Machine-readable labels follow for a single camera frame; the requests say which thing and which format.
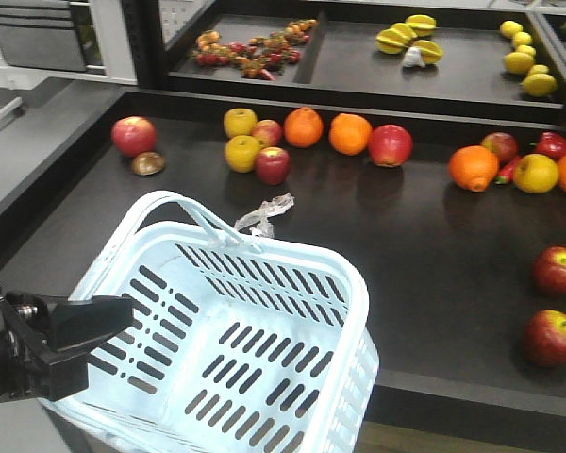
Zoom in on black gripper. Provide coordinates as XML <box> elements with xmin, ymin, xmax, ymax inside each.
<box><xmin>0</xmin><ymin>283</ymin><xmax>134</xmax><ymax>403</ymax></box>

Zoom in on light blue plastic basket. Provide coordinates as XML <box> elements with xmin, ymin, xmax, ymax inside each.
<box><xmin>52</xmin><ymin>191</ymin><xmax>379</xmax><ymax>452</ymax></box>

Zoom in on brown half shell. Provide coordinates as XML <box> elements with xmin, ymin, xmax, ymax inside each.
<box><xmin>131</xmin><ymin>151</ymin><xmax>166</xmax><ymax>176</ymax></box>

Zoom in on crumpled clear plastic wrap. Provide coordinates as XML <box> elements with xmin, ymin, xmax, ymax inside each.
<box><xmin>234</xmin><ymin>193</ymin><xmax>295</xmax><ymax>239</ymax></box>

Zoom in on yellow apple front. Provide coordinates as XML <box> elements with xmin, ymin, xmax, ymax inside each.
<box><xmin>224</xmin><ymin>135</ymin><xmax>261</xmax><ymax>174</ymax></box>

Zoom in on yellow apple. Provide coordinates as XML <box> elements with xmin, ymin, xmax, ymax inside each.
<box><xmin>513</xmin><ymin>153</ymin><xmax>559</xmax><ymax>194</ymax></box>
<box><xmin>224</xmin><ymin>135</ymin><xmax>261</xmax><ymax>174</ymax></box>
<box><xmin>223</xmin><ymin>108</ymin><xmax>258</xmax><ymax>138</ymax></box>

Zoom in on red apple front pair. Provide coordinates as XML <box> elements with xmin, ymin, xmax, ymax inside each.
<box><xmin>255</xmin><ymin>146</ymin><xmax>291</xmax><ymax>186</ymax></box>

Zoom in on yellow apple back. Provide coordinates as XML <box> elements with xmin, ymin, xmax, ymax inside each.
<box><xmin>223</xmin><ymin>108</ymin><xmax>258</xmax><ymax>138</ymax></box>

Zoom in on small red apple pair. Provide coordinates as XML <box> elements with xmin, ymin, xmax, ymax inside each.
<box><xmin>251</xmin><ymin>119</ymin><xmax>283</xmax><ymax>148</ymax></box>

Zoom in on orange back left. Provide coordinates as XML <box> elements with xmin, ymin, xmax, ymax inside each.
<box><xmin>283</xmin><ymin>107</ymin><xmax>325</xmax><ymax>148</ymax></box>

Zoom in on cherry tomato vine cluster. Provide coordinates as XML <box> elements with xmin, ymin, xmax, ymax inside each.
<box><xmin>190</xmin><ymin>18</ymin><xmax>319</xmax><ymax>81</ymax></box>

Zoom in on orange back middle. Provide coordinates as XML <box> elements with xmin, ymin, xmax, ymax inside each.
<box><xmin>328</xmin><ymin>113</ymin><xmax>373</xmax><ymax>156</ymax></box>

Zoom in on large red apple back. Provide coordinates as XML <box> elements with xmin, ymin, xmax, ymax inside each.
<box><xmin>368</xmin><ymin>124</ymin><xmax>413</xmax><ymax>167</ymax></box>

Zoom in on white garlic bulb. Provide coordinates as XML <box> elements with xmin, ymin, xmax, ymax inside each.
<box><xmin>402</xmin><ymin>46</ymin><xmax>426</xmax><ymax>68</ymax></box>

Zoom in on orange with nub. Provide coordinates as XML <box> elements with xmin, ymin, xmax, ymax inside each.
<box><xmin>448</xmin><ymin>145</ymin><xmax>500</xmax><ymax>193</ymax></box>

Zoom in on red chili pepper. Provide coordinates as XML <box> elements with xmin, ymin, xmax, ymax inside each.
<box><xmin>493</xmin><ymin>156</ymin><xmax>523</xmax><ymax>185</ymax></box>

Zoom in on red bell pepper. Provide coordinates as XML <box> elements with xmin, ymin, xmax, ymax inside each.
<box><xmin>530</xmin><ymin>131</ymin><xmax>566</xmax><ymax>161</ymax></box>

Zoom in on yellow lemon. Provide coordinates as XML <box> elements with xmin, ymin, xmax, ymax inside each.
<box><xmin>521</xmin><ymin>73</ymin><xmax>558</xmax><ymax>97</ymax></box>

